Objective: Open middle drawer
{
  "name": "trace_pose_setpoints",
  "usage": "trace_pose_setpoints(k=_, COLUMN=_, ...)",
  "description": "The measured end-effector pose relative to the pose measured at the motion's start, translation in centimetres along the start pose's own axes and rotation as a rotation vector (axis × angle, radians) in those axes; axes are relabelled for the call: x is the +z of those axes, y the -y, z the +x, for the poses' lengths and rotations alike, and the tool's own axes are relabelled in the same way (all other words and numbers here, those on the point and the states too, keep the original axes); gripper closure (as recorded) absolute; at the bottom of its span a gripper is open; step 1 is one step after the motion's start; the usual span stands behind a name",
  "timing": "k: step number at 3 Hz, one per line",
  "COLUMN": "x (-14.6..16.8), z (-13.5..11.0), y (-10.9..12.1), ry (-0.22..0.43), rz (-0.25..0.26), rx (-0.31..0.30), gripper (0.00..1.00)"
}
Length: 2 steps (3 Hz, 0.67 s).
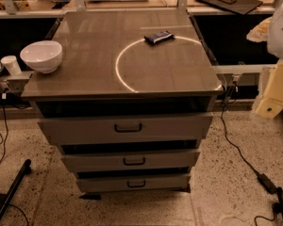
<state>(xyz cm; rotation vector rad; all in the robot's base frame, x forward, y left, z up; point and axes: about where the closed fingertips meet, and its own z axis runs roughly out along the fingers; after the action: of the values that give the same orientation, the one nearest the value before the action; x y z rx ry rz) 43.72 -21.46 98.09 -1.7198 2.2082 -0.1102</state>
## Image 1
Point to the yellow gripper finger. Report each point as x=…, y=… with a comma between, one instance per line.
x=269, y=102

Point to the grey drawer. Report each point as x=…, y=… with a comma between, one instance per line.
x=148, y=160
x=125, y=129
x=162, y=181

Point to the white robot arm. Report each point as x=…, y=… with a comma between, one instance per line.
x=271, y=31

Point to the grey top drawer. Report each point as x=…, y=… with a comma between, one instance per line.
x=125, y=129

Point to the grey bottom drawer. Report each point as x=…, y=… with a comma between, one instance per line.
x=162, y=181

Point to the grey drawer cabinet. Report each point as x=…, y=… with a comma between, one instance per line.
x=108, y=69

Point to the black flat board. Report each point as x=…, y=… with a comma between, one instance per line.
x=241, y=7

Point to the dark snack bar wrapper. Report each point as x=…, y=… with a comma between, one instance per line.
x=158, y=37

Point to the white ceramic bowl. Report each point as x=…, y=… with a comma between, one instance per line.
x=42, y=56

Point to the white paper cup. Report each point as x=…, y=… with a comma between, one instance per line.
x=11, y=64

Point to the black metal stand leg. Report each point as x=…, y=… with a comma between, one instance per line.
x=5, y=198

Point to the grey clamp bracket left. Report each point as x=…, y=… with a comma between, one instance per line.
x=15, y=83

